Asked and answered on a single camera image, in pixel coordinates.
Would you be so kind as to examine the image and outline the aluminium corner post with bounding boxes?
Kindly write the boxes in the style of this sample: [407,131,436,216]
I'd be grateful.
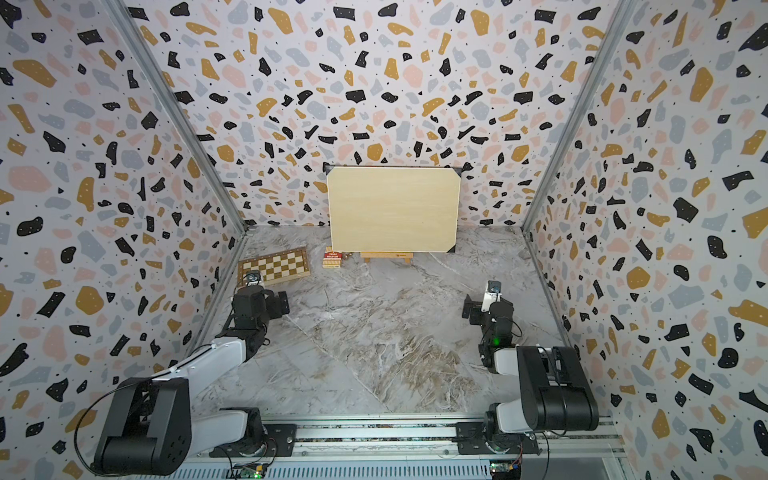
[521,0,637,234]
[102,0,247,237]

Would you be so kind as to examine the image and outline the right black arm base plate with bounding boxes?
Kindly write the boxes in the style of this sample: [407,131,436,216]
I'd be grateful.
[455,422,540,455]

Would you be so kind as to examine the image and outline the left aluminium corner post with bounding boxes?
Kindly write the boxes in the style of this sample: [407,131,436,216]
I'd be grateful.
[102,0,247,237]

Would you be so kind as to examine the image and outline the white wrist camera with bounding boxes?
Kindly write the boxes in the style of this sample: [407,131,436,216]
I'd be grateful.
[242,270,263,287]
[483,280,501,310]

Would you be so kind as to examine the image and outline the wooden tabletop easel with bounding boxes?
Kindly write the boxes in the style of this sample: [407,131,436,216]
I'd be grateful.
[360,252,414,264]

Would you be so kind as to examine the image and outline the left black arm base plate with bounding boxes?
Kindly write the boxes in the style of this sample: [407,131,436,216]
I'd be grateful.
[206,423,298,461]

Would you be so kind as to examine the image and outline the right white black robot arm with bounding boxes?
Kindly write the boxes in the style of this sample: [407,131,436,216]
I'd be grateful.
[462,282,600,453]

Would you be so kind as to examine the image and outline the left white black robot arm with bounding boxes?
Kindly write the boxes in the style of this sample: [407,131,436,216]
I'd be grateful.
[89,283,290,477]

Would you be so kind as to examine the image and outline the right aluminium corner post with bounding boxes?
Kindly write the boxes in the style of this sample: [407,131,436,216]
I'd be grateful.
[521,0,637,234]

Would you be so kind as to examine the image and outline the right circuit board with wires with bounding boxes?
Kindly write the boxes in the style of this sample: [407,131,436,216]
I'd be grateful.
[489,461,522,480]

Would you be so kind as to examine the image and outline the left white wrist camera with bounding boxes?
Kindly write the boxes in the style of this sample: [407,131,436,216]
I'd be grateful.
[242,270,263,287]

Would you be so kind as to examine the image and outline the green circuit board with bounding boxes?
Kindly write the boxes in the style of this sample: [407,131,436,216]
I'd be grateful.
[231,463,269,480]

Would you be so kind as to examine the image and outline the wooden chess board box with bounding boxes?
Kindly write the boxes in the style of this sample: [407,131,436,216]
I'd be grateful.
[238,247,311,287]

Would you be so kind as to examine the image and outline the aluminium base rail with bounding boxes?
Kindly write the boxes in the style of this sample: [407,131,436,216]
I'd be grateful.
[171,413,634,479]

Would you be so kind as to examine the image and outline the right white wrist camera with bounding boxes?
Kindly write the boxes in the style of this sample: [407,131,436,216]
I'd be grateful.
[483,280,501,310]

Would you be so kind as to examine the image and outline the red Texas Hold'em card box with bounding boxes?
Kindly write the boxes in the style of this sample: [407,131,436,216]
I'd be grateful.
[322,247,344,269]

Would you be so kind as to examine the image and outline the light wooden canvas board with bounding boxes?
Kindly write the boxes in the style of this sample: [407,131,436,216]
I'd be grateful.
[327,166,462,253]

